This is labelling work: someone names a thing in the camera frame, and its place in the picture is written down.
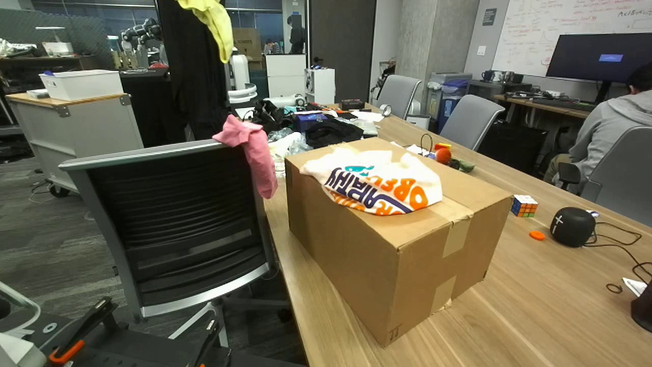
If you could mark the white square box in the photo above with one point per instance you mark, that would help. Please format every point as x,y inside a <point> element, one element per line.
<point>286,75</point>

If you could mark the white plastic bin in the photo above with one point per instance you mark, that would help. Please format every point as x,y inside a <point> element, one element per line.
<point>81,83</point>

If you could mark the small orange piece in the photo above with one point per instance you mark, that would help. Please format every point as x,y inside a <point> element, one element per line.
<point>536,235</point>

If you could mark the grey office chair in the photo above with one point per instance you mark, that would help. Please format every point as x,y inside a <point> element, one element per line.
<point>400,94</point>
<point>624,175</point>
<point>472,121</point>

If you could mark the large cardboard box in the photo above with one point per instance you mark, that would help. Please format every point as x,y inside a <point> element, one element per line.
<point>380,272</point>

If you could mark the blue bin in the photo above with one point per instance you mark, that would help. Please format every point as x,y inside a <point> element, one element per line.
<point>450,103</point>

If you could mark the black computer monitor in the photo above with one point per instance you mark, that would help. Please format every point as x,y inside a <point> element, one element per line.
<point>597,58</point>

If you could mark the person in grey hoodie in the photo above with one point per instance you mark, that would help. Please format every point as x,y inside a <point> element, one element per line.
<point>603,129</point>

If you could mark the black round speaker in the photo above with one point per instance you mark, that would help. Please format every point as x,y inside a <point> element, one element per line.
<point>571,227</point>

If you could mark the yellow shirt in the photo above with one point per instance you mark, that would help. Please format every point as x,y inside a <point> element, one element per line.
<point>214,23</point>

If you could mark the peach shirt with colourful print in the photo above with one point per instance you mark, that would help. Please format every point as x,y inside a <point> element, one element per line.
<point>380,175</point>

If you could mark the white paper towel roll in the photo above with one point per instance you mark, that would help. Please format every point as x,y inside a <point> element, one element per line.
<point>241,72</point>

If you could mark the rubik's cube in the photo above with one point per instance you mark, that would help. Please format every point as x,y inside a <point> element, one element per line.
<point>524,207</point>

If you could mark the pink shirt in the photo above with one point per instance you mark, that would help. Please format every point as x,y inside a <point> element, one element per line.
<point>257,155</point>

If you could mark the white rolling cabinet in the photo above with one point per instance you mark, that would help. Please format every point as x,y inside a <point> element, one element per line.
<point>73,143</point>

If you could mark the white cylinder container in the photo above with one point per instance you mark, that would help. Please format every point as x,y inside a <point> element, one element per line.
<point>325,83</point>

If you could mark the grey chair with silver frame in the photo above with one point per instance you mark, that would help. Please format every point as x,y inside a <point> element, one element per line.
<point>175,217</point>

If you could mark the orange ball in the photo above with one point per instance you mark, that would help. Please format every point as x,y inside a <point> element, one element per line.
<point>442,153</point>

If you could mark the clear plastic bag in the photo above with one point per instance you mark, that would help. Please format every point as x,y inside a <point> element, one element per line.
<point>287,146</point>

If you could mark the black garment pile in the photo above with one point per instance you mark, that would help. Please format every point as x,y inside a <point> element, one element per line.
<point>332,133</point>

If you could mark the tall black column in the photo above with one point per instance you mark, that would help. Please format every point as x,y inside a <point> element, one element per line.
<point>195,89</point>

